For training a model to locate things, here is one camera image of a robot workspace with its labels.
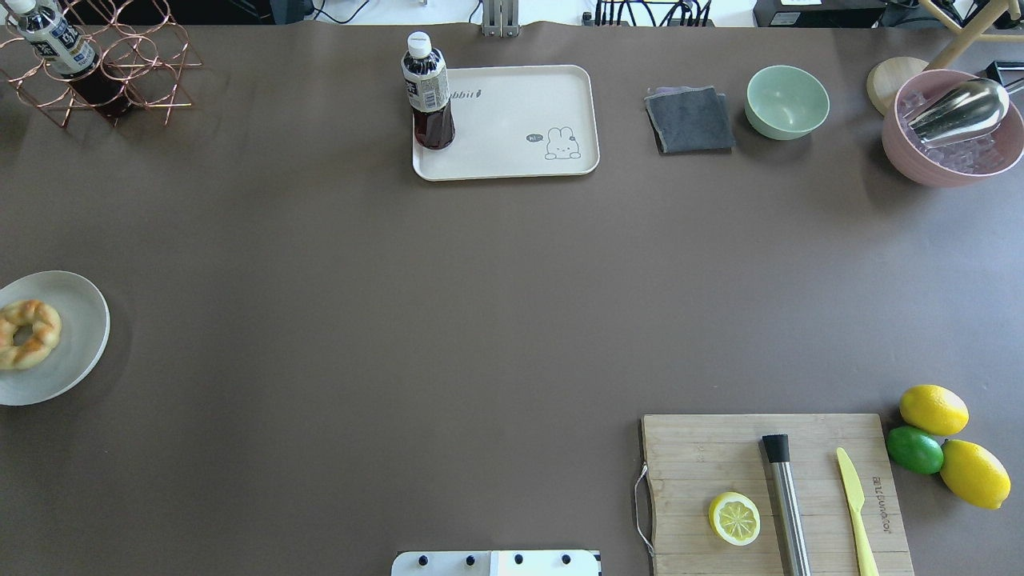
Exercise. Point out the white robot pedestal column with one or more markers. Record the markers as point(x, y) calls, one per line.
point(498, 562)

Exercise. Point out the green bowl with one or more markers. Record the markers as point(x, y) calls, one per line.
point(785, 103)

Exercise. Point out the aluminium frame post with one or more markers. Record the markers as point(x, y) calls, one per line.
point(500, 18)

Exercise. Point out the yellow lemon far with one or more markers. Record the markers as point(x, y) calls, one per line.
point(934, 409)

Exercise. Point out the steel ice scoop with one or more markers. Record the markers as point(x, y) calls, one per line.
point(973, 108)

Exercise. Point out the half lemon slice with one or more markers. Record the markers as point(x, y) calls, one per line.
point(734, 518)

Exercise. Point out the yellow lemon near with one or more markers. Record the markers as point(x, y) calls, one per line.
point(974, 474)

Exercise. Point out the tea bottle in rack upper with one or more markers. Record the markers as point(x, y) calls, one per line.
point(61, 45)

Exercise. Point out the wooden mug tree stand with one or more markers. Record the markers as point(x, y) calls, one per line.
point(885, 79)

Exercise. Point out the dark tea bottle on tray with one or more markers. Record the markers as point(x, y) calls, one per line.
point(427, 83)

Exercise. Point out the steel muddler black tip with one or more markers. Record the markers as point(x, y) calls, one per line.
point(792, 538)

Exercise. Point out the yellow lemon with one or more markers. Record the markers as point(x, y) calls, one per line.
point(974, 474)
point(934, 409)

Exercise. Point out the yellow twisted donut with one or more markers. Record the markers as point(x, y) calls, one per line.
point(30, 331)

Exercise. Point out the green lime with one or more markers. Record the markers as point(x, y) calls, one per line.
point(915, 450)

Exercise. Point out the wooden cutting board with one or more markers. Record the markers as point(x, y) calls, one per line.
point(693, 458)

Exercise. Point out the pink ice bowl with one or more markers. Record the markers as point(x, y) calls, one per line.
point(952, 164)

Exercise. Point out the yellow plastic knife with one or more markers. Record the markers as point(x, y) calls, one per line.
point(855, 501)

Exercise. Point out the copper wire bottle rack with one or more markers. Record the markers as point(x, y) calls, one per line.
point(140, 46)

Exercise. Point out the grey folded cloth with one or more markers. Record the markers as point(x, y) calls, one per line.
point(689, 119)

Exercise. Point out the cream rabbit tray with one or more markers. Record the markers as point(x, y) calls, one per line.
point(516, 122)

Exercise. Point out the white round plate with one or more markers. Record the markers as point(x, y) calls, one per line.
point(85, 330)

